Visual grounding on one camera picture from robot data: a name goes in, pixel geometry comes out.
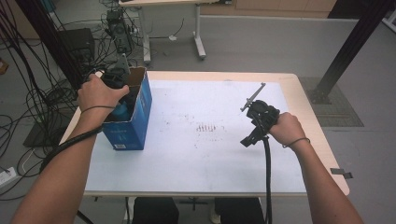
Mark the black metal stand post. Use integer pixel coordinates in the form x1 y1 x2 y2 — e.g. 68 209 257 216
15 0 86 91
306 0 396 105

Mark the person's leg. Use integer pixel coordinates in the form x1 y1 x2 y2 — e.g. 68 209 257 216
214 197 266 224
132 197 180 224

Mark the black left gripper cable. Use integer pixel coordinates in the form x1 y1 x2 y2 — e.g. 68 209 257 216
39 125 105 173

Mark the person's left leg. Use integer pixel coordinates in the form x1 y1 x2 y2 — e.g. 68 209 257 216
132 197 180 224

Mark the grey floor mat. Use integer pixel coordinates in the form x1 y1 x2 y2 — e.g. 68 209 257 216
298 77 365 128

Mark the black tape strip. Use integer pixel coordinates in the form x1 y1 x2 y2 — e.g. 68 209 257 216
330 167 355 180

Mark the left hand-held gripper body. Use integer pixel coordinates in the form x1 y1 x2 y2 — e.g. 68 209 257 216
100 53 133 91

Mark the black equipment box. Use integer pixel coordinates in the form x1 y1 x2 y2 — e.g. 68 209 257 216
58 27 96 64

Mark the white table mat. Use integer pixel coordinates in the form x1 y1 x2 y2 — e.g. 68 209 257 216
84 78 308 194

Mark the person's right leg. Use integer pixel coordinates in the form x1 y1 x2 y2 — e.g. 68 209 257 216
214 197 266 224

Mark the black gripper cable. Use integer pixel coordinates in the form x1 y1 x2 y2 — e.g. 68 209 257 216
39 125 105 173
262 135 275 224

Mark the person's left hand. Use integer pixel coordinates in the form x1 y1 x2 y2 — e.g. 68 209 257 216
77 73 131 115

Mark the white power strip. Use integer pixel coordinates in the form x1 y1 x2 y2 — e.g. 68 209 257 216
0 166 19 189

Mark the person's right hand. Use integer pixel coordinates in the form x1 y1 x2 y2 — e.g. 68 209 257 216
268 111 310 152

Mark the black right wrist band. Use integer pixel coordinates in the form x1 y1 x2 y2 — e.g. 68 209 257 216
281 136 312 149

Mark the white desk with metal legs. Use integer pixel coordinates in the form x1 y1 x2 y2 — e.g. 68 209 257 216
119 0 233 66

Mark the blue cardboard box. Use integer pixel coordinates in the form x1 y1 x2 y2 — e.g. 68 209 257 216
101 65 153 151

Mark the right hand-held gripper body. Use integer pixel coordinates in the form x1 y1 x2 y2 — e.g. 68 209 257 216
239 81 281 139

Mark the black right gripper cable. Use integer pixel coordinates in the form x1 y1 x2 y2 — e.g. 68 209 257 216
262 135 275 224

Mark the black left wrist band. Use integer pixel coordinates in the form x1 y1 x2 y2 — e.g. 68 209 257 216
79 105 117 116

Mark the bundle of black floor cables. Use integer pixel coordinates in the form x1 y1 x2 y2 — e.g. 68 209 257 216
0 0 148 200

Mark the blue plastic bottle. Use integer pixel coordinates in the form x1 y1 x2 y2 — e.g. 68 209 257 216
111 102 132 122

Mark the black wrist band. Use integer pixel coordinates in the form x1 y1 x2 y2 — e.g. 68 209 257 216
79 105 117 116
281 136 312 149

